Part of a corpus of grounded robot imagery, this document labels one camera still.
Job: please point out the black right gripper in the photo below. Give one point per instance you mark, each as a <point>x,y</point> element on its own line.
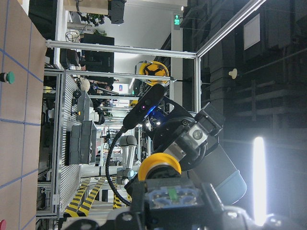
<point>193,141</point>

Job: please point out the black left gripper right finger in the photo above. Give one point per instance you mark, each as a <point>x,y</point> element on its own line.
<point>220,217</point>

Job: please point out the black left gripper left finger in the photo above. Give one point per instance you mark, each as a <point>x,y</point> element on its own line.
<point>137,216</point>

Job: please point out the yellow push button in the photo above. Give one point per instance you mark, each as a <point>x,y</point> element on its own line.
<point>165,187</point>

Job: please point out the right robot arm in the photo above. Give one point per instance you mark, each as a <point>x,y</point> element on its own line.
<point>227,196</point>

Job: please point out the red push button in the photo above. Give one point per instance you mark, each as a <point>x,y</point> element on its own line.
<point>3,224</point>

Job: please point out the green push button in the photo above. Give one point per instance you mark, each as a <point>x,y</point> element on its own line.
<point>7,77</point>

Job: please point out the yellow hard hat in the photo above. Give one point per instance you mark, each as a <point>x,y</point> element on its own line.
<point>151,68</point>

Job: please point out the green exit sign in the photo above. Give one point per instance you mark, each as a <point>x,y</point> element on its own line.
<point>176,22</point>

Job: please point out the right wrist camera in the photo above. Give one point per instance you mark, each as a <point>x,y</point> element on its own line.
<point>145,105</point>

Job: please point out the aluminium frame post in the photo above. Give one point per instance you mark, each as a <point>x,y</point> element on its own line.
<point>121,49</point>

